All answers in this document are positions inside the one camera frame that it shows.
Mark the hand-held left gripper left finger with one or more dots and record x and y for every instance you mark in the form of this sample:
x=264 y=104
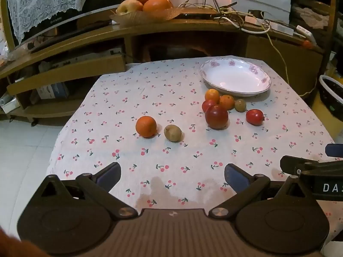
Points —
x=109 y=175

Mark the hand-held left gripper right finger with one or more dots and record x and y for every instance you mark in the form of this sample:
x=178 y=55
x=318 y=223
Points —
x=237 y=179

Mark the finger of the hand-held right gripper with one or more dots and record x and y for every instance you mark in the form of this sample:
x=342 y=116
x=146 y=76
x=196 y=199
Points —
x=292 y=163
x=335 y=150

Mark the small red apple with stem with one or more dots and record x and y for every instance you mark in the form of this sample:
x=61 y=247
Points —
x=254 y=117

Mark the large orange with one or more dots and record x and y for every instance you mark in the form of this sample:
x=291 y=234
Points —
x=146 y=126

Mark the large red apple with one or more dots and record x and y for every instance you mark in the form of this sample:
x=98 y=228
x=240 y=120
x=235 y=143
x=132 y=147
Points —
x=216 y=117

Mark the small brown kiwi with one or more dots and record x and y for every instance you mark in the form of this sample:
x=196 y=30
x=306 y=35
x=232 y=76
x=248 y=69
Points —
x=240 y=105

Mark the large brown kiwi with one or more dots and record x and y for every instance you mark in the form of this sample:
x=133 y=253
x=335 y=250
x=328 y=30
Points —
x=172 y=133

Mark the small orange with stem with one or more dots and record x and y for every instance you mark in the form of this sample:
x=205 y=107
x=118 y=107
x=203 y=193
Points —
x=227 y=102

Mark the white floral plate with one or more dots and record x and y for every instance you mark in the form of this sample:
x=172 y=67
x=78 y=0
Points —
x=233 y=77

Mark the black basket with white rim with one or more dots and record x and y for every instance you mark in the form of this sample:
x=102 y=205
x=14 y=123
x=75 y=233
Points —
x=331 y=93

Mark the cherry print tablecloth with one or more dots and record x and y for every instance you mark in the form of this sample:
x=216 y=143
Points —
x=160 y=99

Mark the blue and white box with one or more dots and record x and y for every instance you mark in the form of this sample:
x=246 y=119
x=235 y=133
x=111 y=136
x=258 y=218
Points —
x=52 y=91

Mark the white plug adapter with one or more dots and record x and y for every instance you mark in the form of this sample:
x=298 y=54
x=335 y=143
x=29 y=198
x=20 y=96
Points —
x=305 y=32

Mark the white power strip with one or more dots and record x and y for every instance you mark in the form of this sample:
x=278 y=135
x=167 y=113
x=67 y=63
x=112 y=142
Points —
x=278 y=26

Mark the wooden television cabinet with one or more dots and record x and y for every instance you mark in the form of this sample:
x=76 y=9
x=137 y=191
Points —
x=187 y=33

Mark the black power adapter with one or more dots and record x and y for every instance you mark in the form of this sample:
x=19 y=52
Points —
x=256 y=13

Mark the glass fruit dish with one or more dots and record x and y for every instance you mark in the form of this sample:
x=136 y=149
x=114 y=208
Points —
x=150 y=18

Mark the yellow apple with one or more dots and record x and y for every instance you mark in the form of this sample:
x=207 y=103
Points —
x=129 y=7

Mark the black router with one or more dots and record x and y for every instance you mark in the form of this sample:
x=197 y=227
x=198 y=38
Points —
x=198 y=14

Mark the white lace cloth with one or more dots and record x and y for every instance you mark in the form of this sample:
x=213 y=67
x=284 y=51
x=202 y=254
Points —
x=43 y=2

